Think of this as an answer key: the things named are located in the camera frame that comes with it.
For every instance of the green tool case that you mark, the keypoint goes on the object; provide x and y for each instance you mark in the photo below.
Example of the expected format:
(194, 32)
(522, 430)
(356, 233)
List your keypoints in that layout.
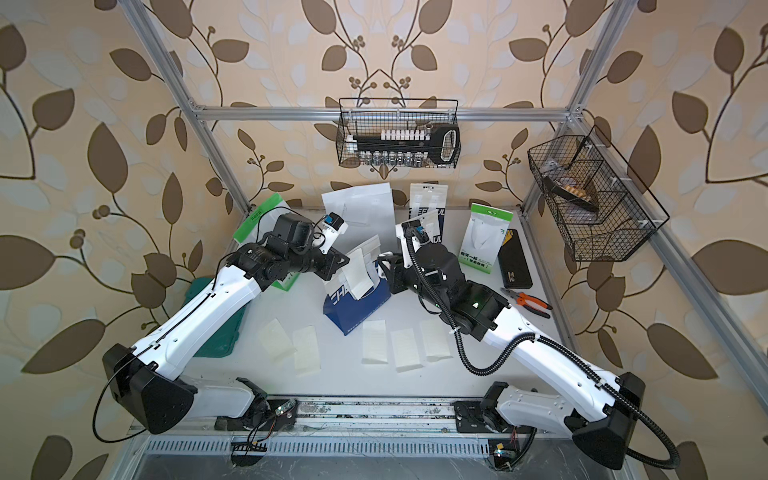
(221, 344)

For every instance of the wire basket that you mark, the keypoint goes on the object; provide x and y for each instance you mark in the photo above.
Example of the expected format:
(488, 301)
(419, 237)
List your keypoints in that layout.
(366, 114)
(629, 213)

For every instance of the navy bag rear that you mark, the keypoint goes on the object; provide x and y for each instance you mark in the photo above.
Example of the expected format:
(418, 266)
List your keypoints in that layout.
(428, 197)

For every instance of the green white bag right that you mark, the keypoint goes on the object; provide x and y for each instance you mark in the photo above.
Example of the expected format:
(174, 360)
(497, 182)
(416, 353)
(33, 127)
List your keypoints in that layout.
(484, 236)

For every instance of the right wire basket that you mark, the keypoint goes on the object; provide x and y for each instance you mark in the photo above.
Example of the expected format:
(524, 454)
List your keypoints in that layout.
(629, 213)

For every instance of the black socket set holder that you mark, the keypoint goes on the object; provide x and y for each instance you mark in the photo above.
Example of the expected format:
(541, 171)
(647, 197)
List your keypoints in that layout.
(438, 143)

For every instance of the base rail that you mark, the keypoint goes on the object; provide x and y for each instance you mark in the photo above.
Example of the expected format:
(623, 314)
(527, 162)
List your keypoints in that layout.
(356, 438)

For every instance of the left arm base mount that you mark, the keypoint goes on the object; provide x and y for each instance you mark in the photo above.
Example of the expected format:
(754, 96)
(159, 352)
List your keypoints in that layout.
(260, 422)

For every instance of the green white bag left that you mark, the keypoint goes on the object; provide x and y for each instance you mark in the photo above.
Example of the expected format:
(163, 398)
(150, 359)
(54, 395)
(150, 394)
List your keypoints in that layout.
(264, 234)

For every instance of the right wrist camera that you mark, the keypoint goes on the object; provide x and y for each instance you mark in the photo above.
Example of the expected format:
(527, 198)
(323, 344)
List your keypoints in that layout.
(413, 235)

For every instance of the large white paper bag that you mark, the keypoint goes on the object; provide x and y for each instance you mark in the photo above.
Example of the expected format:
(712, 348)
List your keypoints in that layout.
(368, 211)

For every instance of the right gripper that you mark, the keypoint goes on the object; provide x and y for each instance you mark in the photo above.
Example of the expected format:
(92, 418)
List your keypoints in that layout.
(396, 274)

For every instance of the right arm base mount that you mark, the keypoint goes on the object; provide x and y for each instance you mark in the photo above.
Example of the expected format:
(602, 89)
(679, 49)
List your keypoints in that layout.
(477, 417)

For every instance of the pink mini stapler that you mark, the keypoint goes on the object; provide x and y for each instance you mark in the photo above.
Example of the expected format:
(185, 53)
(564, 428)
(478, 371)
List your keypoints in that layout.
(332, 226)

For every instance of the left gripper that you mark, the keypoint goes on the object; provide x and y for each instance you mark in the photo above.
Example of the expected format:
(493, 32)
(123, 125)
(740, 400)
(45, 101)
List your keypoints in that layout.
(332, 260)

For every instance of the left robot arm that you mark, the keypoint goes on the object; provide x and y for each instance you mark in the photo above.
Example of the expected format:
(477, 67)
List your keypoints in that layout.
(146, 378)

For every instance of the black box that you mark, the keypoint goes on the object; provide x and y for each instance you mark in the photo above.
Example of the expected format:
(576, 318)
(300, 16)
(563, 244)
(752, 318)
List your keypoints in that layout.
(513, 264)

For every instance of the orange handled pliers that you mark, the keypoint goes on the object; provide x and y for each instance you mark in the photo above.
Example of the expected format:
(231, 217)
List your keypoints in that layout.
(530, 303)

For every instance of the blue white Cheerful bag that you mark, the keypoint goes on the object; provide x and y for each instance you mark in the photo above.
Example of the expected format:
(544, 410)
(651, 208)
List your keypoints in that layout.
(341, 308)

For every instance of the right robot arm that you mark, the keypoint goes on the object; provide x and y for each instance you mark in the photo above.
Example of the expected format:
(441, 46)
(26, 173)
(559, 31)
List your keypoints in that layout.
(596, 408)

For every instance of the green white bag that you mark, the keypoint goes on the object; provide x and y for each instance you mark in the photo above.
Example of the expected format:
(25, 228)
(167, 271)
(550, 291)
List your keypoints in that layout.
(264, 234)
(484, 236)

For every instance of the dark tool in basket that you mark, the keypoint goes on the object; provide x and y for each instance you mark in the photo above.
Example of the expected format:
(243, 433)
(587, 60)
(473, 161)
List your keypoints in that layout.
(570, 194)

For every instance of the back wire basket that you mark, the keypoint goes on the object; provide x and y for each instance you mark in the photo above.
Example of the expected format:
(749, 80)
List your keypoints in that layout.
(366, 114)

